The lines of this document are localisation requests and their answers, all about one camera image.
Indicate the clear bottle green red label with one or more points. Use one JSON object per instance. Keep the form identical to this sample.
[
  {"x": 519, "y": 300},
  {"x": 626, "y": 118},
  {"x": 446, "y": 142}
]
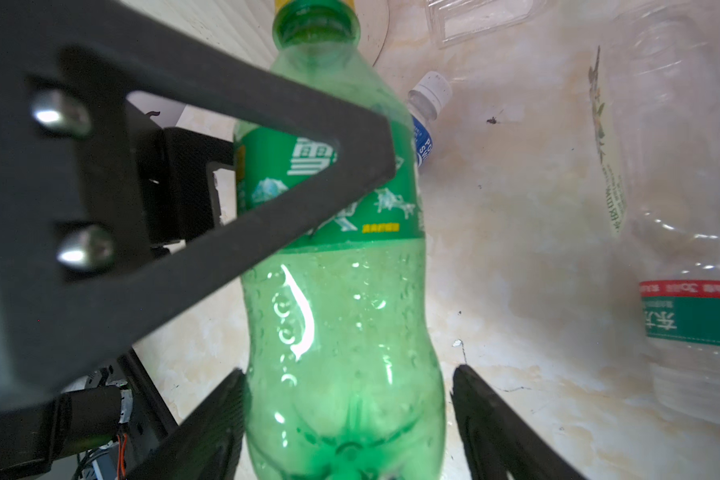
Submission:
[{"x": 655, "y": 96}]

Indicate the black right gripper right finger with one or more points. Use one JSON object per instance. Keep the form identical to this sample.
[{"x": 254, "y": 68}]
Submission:
[{"x": 497, "y": 443}]

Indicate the cream ribbed waste bin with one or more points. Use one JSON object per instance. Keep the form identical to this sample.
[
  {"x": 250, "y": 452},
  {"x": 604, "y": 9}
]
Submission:
[{"x": 254, "y": 30}]

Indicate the square clear bottle green label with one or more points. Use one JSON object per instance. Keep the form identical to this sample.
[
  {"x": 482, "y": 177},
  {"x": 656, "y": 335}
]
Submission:
[{"x": 451, "y": 22}]

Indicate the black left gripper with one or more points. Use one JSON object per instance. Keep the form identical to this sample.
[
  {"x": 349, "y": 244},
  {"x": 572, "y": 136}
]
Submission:
[{"x": 78, "y": 282}]

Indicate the green soda bottle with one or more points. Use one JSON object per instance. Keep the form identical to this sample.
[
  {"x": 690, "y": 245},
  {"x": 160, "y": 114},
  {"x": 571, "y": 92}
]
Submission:
[{"x": 343, "y": 381}]

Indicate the small water bottle blue label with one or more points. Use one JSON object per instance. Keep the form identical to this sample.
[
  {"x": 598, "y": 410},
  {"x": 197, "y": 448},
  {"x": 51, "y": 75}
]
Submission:
[{"x": 425, "y": 102}]

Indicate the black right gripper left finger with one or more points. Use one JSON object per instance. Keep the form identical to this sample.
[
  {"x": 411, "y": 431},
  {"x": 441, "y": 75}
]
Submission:
[{"x": 208, "y": 444}]

